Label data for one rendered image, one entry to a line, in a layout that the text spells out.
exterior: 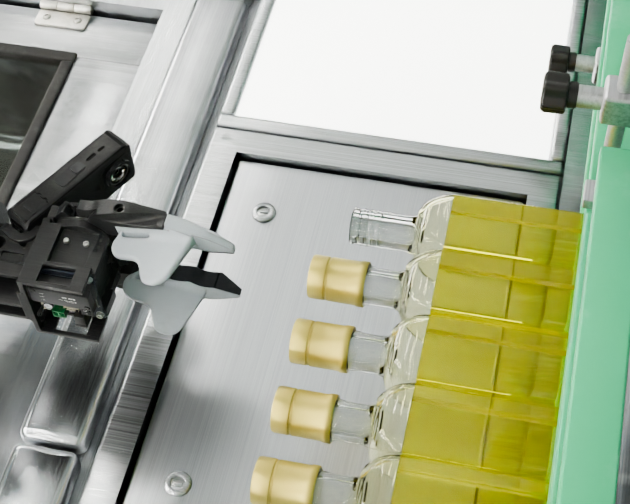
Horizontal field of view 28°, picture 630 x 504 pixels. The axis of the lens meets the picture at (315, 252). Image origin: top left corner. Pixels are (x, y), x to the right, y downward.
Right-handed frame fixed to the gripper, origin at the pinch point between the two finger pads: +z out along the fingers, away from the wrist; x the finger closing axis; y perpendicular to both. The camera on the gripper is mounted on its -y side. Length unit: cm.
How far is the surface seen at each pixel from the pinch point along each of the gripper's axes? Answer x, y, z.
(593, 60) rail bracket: -5.3, -32.2, 26.0
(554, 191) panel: -12.5, -22.0, 24.4
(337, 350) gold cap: 1.2, 6.9, 10.5
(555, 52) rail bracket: -4.8, -32.1, 22.5
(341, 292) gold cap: 0.7, 1.5, 9.6
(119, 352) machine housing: -13.9, 2.0, -10.5
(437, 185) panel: -13.1, -21.1, 13.6
